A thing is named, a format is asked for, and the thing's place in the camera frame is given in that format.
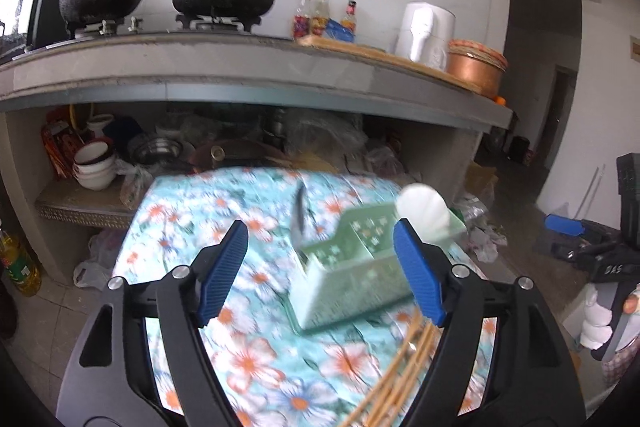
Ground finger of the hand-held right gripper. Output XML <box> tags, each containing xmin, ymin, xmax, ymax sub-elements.
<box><xmin>544</xmin><ymin>213</ymin><xmax>621</xmax><ymax>240</ymax></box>
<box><xmin>550</xmin><ymin>242</ymin><xmax>623</xmax><ymax>269</ymax></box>

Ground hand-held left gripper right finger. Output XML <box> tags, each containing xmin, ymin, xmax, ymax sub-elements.
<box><xmin>392</xmin><ymin>218</ymin><xmax>586</xmax><ymax>427</ymax></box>

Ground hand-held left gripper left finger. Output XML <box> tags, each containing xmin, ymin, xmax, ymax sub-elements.
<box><xmin>56</xmin><ymin>221</ymin><xmax>250</xmax><ymax>427</ymax></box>

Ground white ceramic spoon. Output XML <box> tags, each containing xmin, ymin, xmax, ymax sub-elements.
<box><xmin>395</xmin><ymin>183</ymin><xmax>451</xmax><ymax>244</ymax></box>

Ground green plastic utensil holder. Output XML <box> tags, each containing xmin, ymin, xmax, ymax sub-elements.
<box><xmin>286</xmin><ymin>201</ymin><xmax>468</xmax><ymax>333</ymax></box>

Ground metal spoon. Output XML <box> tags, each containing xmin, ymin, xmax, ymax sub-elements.
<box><xmin>290</xmin><ymin>182</ymin><xmax>313</xmax><ymax>254</ymax></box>

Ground bamboo chopstick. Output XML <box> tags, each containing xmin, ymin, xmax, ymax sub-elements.
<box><xmin>380</xmin><ymin>329</ymin><xmax>443</xmax><ymax>427</ymax></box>
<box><xmin>365</xmin><ymin>322</ymin><xmax>435</xmax><ymax>427</ymax></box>
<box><xmin>345</xmin><ymin>311</ymin><xmax>423</xmax><ymax>427</ymax></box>

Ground person's right forearm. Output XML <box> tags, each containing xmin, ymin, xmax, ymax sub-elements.
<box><xmin>602</xmin><ymin>332</ymin><xmax>640</xmax><ymax>385</ymax></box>

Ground person's right hand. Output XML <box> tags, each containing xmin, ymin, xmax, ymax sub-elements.
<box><xmin>581</xmin><ymin>283</ymin><xmax>640</xmax><ymax>350</ymax></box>

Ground crumpled white plastic bags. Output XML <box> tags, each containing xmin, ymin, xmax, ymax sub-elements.
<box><xmin>455</xmin><ymin>197</ymin><xmax>508</xmax><ymax>263</ymax></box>

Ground black trash bin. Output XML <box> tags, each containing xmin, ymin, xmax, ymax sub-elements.
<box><xmin>510</xmin><ymin>136</ymin><xmax>531</xmax><ymax>165</ymax></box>

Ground floral turquoise blanket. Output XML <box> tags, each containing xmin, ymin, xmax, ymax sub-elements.
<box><xmin>112</xmin><ymin>167</ymin><xmax>501</xmax><ymax>427</ymax></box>

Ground cardboard box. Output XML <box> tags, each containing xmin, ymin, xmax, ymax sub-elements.
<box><xmin>465</xmin><ymin>162</ymin><xmax>498</xmax><ymax>202</ymax></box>

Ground plastic bag of beans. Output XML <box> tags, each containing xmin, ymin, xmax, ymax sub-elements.
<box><xmin>365</xmin><ymin>147</ymin><xmax>406</xmax><ymax>178</ymax></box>

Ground brown lidded pan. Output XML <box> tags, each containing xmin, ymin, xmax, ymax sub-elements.
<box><xmin>192</xmin><ymin>139</ymin><xmax>281</xmax><ymax>172</ymax></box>

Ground clear plastic bag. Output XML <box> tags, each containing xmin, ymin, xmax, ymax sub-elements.
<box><xmin>120</xmin><ymin>162</ymin><xmax>153</xmax><ymax>210</ymax></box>

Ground steel basin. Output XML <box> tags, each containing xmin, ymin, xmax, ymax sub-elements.
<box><xmin>131</xmin><ymin>136</ymin><xmax>183</xmax><ymax>165</ymax></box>

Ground under-counter shelf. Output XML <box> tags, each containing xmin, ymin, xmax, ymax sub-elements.
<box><xmin>35</xmin><ymin>179</ymin><xmax>141</xmax><ymax>228</ymax></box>

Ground stack of white bowls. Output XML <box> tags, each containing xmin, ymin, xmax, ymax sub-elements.
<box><xmin>72</xmin><ymin>139</ymin><xmax>118</xmax><ymax>191</ymax></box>

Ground copper basin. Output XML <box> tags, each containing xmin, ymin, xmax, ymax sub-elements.
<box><xmin>445</xmin><ymin>38</ymin><xmax>508</xmax><ymax>98</ymax></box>

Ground white ceramic pot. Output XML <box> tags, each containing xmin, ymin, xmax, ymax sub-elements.
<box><xmin>87</xmin><ymin>113</ymin><xmax>115</xmax><ymax>138</ymax></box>

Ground cooking oil bottle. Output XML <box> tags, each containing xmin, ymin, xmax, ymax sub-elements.
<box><xmin>0</xmin><ymin>222</ymin><xmax>43</xmax><ymax>298</ymax></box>

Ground red packet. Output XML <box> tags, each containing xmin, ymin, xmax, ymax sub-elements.
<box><xmin>42</xmin><ymin>107</ymin><xmax>81</xmax><ymax>180</ymax></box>

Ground concrete kitchen counter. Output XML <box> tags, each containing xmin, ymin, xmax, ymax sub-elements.
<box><xmin>0</xmin><ymin>29</ymin><xmax>516</xmax><ymax>130</ymax></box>

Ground wooden cutting board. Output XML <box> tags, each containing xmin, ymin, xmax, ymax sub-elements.
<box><xmin>297</xmin><ymin>34</ymin><xmax>493</xmax><ymax>98</ymax></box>

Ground white electric kettle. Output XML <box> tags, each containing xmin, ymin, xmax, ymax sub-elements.
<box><xmin>395</xmin><ymin>2</ymin><xmax>457</xmax><ymax>70</ymax></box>

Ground gas stove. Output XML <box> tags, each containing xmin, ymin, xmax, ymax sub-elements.
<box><xmin>25</xmin><ymin>14</ymin><xmax>263</xmax><ymax>52</ymax></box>

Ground blue packet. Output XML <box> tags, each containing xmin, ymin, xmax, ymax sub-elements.
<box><xmin>325</xmin><ymin>19</ymin><xmax>356</xmax><ymax>44</ymax></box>

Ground glass condiment bottle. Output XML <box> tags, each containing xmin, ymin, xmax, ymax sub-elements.
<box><xmin>292</xmin><ymin>0</ymin><xmax>313</xmax><ymax>40</ymax></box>
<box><xmin>341</xmin><ymin>0</ymin><xmax>358</xmax><ymax>35</ymax></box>
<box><xmin>311</xmin><ymin>0</ymin><xmax>332</xmax><ymax>36</ymax></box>

